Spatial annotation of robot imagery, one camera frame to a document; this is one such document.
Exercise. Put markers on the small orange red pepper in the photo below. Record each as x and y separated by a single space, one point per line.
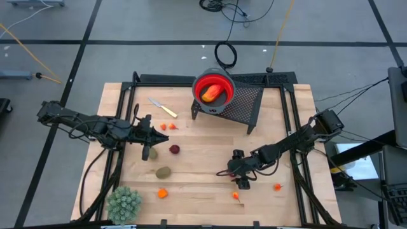
163 126
278 187
172 126

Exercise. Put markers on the small orange fruit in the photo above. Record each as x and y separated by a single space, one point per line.
162 193

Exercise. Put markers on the grey blue stand foot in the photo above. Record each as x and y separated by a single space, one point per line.
16 74
35 2

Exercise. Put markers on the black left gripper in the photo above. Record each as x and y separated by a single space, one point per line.
135 132

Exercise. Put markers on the grey computer case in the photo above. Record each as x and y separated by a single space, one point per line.
397 105

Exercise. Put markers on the red collapsible bowl grey rim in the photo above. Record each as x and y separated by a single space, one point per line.
203 79

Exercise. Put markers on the black keyboard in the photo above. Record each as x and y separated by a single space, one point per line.
397 203

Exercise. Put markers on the red yellow mango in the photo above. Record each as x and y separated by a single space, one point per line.
212 93

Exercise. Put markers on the black table clamp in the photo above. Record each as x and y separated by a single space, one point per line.
256 224
163 223

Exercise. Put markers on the black perforated metal rack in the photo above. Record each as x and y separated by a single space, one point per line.
245 101

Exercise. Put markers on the green plant in white pot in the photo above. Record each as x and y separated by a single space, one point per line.
124 205

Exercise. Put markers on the small yellow orange pepper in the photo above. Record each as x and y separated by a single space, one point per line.
235 195

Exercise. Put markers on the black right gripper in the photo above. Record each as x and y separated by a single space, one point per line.
243 167

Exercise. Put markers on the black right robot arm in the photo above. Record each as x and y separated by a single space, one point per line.
292 140

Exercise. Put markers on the small dark red fruit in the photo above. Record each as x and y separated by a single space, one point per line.
174 149

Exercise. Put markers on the white sheet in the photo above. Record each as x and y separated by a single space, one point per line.
359 165

